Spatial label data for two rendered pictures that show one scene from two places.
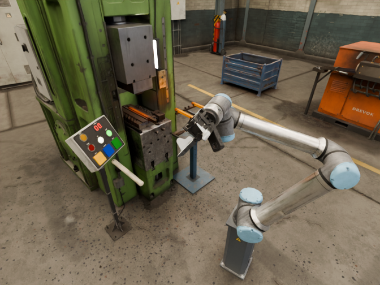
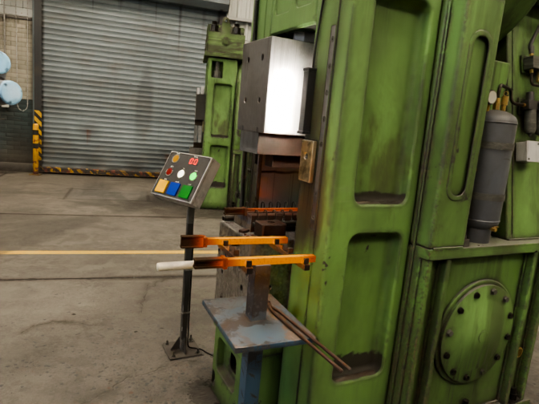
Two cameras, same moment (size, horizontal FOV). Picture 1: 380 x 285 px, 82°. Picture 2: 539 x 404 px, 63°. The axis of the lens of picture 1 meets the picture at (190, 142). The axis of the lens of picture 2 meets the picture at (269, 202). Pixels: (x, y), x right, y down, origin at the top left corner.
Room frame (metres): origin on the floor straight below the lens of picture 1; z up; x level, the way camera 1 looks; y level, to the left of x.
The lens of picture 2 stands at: (2.59, -1.50, 1.41)
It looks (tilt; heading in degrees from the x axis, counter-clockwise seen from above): 10 degrees down; 109
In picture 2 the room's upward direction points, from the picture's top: 5 degrees clockwise
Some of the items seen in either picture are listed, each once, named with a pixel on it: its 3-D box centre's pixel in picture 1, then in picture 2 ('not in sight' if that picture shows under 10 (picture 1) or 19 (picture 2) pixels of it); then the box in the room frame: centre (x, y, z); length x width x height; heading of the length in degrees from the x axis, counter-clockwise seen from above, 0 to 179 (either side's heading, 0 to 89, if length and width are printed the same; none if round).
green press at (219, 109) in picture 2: not in sight; (257, 119); (-0.13, 5.40, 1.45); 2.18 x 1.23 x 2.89; 37
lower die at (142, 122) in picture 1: (134, 116); (281, 217); (1.95, 0.55, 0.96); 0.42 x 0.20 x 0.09; 47
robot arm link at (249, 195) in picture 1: (249, 203); not in sight; (1.00, -0.41, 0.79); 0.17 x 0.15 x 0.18; 167
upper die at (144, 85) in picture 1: (129, 80); (288, 144); (1.95, 0.55, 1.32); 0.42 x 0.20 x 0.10; 47
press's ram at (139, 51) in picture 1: (128, 50); (297, 91); (1.98, 0.52, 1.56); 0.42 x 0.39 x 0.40; 47
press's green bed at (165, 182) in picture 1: (146, 168); (274, 357); (2.00, 0.52, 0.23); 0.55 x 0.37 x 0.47; 47
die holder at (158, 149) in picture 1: (142, 135); (283, 272); (2.00, 0.52, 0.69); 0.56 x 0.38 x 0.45; 47
